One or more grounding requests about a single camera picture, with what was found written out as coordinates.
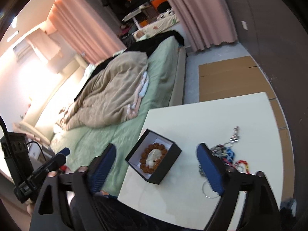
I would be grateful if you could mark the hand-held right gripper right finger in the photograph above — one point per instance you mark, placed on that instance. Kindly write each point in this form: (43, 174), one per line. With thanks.
(211, 170)

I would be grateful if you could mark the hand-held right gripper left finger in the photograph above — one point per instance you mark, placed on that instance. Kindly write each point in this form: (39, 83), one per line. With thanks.
(104, 167)

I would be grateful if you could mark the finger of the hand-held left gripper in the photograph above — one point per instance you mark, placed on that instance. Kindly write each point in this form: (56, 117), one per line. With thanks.
(54, 161)

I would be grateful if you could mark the pile of colourful jewelry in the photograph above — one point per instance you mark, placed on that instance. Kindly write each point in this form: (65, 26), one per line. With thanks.
(228, 152)

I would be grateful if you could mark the black jewelry box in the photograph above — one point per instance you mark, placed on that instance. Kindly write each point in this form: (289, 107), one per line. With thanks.
(168, 166)

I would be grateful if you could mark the cream padded headboard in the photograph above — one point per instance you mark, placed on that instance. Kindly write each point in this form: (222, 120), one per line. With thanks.
(48, 115)

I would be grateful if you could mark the white box cushion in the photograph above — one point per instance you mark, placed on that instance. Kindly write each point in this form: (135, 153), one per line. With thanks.
(154, 157)

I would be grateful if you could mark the beige blanket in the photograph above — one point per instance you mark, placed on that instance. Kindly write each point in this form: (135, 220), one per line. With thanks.
(108, 89)

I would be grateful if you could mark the pink white cloth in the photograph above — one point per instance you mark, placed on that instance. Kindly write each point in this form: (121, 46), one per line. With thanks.
(139, 93)

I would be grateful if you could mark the brown cardboard sheet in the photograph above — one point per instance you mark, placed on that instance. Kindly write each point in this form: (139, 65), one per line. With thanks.
(231, 77)

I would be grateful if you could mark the pale green pillow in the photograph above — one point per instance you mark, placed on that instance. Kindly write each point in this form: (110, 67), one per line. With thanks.
(89, 68)

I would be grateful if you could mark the bed with green sheet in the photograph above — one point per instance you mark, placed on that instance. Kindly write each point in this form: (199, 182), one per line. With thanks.
(163, 77)

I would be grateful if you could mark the black garment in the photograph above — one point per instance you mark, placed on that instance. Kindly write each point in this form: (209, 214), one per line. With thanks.
(154, 43)

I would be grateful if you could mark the pink curtain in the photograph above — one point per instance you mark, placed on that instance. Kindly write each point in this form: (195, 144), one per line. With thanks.
(84, 28)
(199, 12)

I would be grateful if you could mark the white folding table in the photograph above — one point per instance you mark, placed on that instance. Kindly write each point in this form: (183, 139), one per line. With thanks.
(134, 14)

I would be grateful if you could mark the printed cream blanket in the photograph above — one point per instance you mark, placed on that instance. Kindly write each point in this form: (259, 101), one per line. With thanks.
(163, 19)

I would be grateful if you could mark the orange black cushion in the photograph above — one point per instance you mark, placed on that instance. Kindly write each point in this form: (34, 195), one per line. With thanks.
(158, 2)

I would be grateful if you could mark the wall air conditioner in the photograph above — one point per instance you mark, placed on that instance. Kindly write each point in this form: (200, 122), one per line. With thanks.
(20, 49)

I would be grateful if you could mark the white wall socket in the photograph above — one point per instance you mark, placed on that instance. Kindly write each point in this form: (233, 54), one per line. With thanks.
(244, 25)

